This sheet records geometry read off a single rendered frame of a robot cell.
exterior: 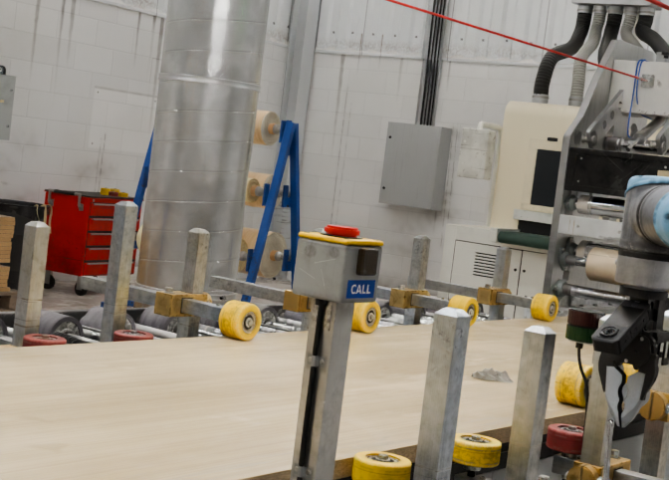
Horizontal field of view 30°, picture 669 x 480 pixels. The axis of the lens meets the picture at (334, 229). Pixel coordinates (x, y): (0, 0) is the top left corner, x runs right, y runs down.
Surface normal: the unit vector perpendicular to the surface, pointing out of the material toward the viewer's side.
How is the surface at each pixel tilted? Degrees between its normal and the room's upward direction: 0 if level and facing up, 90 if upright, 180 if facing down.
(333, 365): 90
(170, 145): 89
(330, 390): 90
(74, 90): 90
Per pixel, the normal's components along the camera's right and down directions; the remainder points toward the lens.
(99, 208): 0.88, 0.13
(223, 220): 0.69, 0.12
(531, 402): -0.60, -0.03
